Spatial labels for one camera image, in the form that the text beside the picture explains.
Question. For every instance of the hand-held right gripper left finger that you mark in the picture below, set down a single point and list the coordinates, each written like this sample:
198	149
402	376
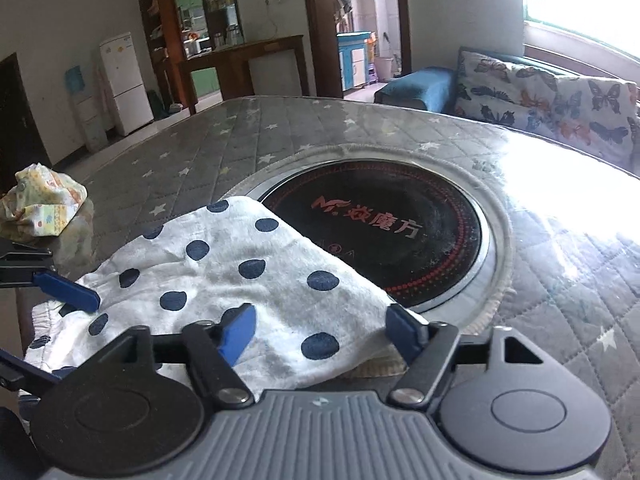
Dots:
239	332

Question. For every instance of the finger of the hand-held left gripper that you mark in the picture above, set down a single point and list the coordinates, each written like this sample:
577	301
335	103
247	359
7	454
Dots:
70	292
30	372

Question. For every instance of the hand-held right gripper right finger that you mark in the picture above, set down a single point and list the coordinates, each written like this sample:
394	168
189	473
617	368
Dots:
402	330

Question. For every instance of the white polka-dot cloth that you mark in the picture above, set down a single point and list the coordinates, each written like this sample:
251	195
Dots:
200	270

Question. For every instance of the yellow patterned baby garment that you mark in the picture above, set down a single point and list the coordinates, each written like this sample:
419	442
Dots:
42	205

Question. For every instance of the round black induction cooker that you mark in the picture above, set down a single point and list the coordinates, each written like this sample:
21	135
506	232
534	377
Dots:
375	240

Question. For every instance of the dark wooden door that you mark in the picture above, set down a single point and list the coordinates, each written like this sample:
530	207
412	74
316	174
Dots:
20	120

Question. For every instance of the white water dispenser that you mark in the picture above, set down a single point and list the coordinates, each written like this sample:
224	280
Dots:
82	105

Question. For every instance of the white refrigerator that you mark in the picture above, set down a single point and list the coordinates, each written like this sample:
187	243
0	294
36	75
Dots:
125	85

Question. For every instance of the blue upholstered stool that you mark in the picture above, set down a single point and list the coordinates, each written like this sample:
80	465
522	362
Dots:
420	87

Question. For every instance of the pink bin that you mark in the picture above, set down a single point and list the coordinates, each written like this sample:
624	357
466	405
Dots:
383	67

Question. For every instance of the butterfly print sofa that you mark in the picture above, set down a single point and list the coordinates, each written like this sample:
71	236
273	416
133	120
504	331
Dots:
540	100

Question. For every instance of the wooden counter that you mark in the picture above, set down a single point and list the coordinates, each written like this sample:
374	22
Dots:
230	62

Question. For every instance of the blue cabinet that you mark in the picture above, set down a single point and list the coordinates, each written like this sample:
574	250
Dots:
352	60

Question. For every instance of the wooden display shelf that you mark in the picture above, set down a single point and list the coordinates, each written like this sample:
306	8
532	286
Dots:
165	25

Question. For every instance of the brown wooden door frame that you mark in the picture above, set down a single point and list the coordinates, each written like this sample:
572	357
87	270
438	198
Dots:
320	25

